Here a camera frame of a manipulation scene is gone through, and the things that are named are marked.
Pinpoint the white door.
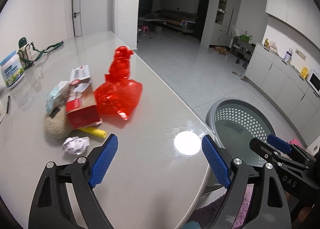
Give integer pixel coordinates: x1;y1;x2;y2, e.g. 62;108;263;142
72;0;113;37

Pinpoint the black pen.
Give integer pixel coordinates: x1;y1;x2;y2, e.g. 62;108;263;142
6;95;11;114

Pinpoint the shoe rack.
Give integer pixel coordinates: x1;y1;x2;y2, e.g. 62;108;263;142
230;37;255;62

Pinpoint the light blue wipes packet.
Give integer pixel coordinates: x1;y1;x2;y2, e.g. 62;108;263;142
46;81;69;114

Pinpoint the white low cabinet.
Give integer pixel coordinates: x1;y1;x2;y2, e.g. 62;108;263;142
244;43;319;147

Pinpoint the red toothpaste box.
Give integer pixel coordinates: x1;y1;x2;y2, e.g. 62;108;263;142
65;65;102;130

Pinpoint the grey perforated laundry basket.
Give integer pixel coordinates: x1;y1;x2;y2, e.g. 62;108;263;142
206;98;276;167

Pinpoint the pink plastic stool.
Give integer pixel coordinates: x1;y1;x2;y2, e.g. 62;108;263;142
289;139;304;148

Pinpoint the white bottle on counter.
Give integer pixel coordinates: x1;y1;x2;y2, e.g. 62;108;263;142
284;48;292;63

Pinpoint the yellow foam dart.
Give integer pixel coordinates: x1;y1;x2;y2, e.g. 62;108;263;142
78;127;107;139

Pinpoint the milk powder can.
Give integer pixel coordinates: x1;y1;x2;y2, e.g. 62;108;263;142
1;51;24;89

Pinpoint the far pink stool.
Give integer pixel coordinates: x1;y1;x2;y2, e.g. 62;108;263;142
140;25;149;35

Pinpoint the dark sofa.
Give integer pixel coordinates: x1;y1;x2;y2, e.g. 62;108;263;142
150;9;196;33

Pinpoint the white paper ball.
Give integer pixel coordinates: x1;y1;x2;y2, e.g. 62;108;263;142
62;136;90;155

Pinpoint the white microwave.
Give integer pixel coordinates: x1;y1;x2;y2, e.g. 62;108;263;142
306;69;320;95

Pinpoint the green tote bag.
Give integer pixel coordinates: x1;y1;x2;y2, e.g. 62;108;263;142
240;31;252;43

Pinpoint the beige plush ball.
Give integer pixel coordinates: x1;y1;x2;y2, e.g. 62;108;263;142
44;106;73;139

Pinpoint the cardboard box on floor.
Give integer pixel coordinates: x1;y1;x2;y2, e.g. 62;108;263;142
215;46;227;55

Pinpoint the small yellow box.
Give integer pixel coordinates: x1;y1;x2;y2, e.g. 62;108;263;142
300;66;309;79

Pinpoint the green strapped water bottle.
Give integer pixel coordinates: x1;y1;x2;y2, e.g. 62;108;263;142
18;37;64;70

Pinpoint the red plastic bag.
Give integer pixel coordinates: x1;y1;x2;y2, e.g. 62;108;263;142
94;46;143;120

